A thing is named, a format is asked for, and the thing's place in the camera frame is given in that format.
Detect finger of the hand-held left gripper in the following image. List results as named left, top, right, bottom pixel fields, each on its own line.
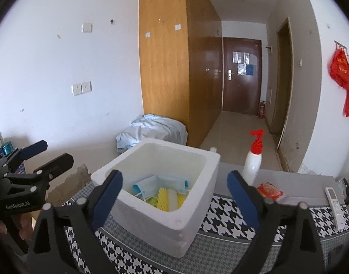
left=4, top=153, right=75, bottom=203
left=0, top=140, right=48, bottom=174

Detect white foam box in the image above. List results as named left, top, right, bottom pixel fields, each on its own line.
left=90, top=138, right=221, bottom=259

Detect metal wall hook rack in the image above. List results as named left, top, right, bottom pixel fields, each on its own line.
left=334, top=40, right=349, bottom=55

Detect brown side door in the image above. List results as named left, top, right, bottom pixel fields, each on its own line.
left=270, top=17, right=294, bottom=152

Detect wooden wardrobe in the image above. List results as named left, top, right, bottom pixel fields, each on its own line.
left=139, top=0, right=223, bottom=147

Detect blue box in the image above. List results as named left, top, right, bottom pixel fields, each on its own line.
left=0, top=141, right=23, bottom=174

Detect red hanging banner cloth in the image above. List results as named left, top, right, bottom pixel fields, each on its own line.
left=329, top=48, right=349, bottom=118

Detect person's left hand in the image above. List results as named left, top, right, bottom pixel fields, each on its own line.
left=19, top=213, right=35, bottom=240

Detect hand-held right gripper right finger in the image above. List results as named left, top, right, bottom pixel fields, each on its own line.
left=226, top=170, right=325, bottom=274

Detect white remote control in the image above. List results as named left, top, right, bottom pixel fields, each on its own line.
left=325, top=187, right=346, bottom=230

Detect houndstooth tablecloth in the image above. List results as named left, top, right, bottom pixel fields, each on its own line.
left=61, top=181, right=349, bottom=274

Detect paper notices on door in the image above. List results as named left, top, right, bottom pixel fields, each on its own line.
left=233, top=52, right=255, bottom=76

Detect pale blue bundled bedding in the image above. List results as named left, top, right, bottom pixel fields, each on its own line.
left=116, top=114, right=188, bottom=152

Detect white pump bottle red cap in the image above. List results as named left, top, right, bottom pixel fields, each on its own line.
left=242, top=130, right=265, bottom=186

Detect red snack packet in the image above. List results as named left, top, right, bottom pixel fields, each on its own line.
left=256, top=181, right=284, bottom=199

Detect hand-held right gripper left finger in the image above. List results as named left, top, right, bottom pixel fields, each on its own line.
left=26, top=169, right=124, bottom=274

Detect yellow foam net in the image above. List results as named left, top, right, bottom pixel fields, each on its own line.
left=147, top=187, right=189, bottom=212

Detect dark brown entry door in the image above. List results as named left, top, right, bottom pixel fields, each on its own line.
left=222, top=37, right=262, bottom=116

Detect blue face mask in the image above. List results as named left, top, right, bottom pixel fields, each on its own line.
left=159, top=175, right=190, bottom=195
left=132, top=176, right=160, bottom=203

